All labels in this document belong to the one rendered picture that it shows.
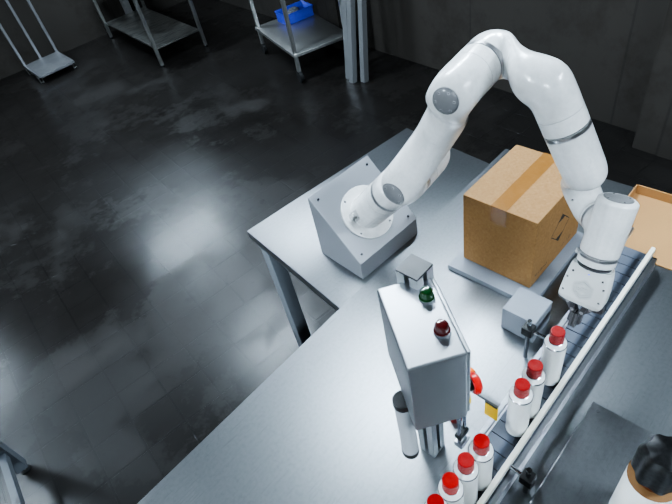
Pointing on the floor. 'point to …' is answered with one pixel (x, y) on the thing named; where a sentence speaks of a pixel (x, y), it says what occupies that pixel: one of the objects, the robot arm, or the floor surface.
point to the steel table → (152, 27)
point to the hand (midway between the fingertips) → (575, 317)
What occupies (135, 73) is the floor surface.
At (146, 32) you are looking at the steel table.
